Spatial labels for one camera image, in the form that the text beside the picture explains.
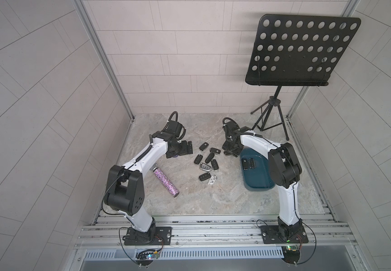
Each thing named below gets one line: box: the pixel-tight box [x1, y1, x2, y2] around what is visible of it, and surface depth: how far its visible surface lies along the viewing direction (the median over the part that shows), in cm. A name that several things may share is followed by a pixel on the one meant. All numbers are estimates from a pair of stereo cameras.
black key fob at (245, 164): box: [241, 158, 250, 171], surface depth 93 cm
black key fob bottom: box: [198, 172, 212, 182], surface depth 90 cm
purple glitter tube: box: [153, 167, 180, 198], surface depth 85 cm
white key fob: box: [207, 175, 217, 185], surface depth 88 cm
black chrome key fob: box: [249, 157, 256, 169], surface depth 94 cm
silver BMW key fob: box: [199, 162, 213, 172], surface depth 93 cm
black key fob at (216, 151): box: [209, 147, 221, 155], surface depth 100 cm
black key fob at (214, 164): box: [211, 159, 219, 170], surface depth 95 cm
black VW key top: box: [198, 142, 210, 151], surface depth 102 cm
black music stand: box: [245, 14, 362, 141], surface depth 68 cm
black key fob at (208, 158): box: [205, 152, 215, 164], surface depth 96 cm
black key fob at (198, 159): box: [193, 154, 203, 165], surface depth 96 cm
